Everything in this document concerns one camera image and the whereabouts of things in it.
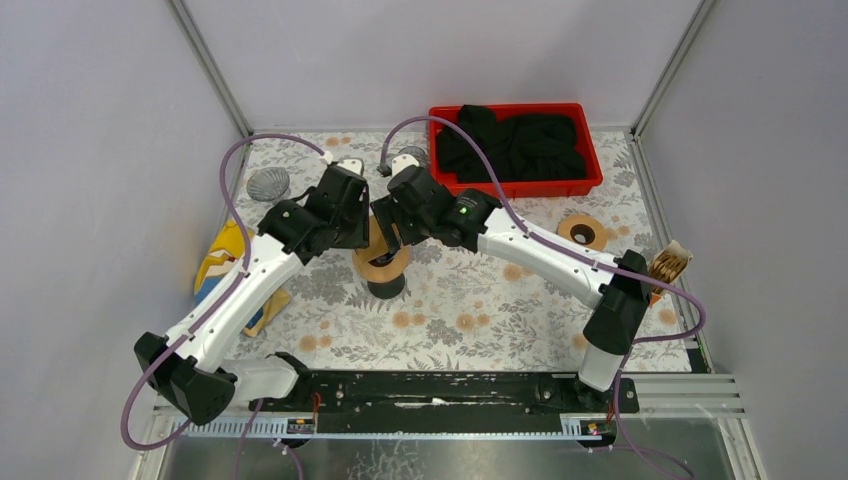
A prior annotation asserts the brown paper coffee filter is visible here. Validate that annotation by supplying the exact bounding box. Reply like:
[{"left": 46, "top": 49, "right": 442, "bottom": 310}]
[{"left": 362, "top": 215, "right": 390, "bottom": 262}]

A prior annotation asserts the dark glass carafe red rim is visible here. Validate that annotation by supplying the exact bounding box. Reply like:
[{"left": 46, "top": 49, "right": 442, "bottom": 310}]
[{"left": 366, "top": 275, "right": 406, "bottom": 300}]

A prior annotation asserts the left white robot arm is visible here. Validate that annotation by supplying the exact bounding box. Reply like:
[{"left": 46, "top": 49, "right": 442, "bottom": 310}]
[{"left": 134, "top": 159, "right": 369, "bottom": 425}]

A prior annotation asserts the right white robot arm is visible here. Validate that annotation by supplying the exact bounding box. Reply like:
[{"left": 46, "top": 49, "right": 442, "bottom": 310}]
[{"left": 371, "top": 166, "right": 651, "bottom": 412}]

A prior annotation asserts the floral table mat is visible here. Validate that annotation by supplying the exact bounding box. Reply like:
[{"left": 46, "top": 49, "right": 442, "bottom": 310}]
[{"left": 226, "top": 130, "right": 692, "bottom": 372}]

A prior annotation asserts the yellow blue cartoon book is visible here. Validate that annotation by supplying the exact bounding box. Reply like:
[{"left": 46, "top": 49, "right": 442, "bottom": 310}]
[{"left": 193, "top": 220, "right": 291, "bottom": 338}]

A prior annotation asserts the black cloth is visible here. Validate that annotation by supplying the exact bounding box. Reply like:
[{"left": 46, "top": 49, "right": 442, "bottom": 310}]
[{"left": 451, "top": 104, "right": 588, "bottom": 183}]

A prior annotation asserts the red plastic bin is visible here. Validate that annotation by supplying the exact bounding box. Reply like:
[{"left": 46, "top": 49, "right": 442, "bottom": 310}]
[{"left": 428, "top": 103, "right": 603, "bottom": 198}]

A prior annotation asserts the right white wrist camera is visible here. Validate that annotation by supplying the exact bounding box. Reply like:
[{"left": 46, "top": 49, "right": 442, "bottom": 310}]
[{"left": 378, "top": 154, "right": 421, "bottom": 178}]

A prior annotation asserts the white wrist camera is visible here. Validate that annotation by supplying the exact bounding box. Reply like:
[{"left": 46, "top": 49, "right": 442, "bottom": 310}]
[
  {"left": 378, "top": 154, "right": 421, "bottom": 178},
  {"left": 321, "top": 151, "right": 364, "bottom": 176}
]

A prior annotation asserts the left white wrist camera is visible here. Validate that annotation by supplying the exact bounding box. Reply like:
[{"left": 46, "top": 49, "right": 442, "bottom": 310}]
[{"left": 321, "top": 151, "right": 364, "bottom": 176}]

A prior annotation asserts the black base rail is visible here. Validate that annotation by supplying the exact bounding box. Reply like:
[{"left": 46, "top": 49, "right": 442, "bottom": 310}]
[{"left": 260, "top": 370, "right": 640, "bottom": 435}]

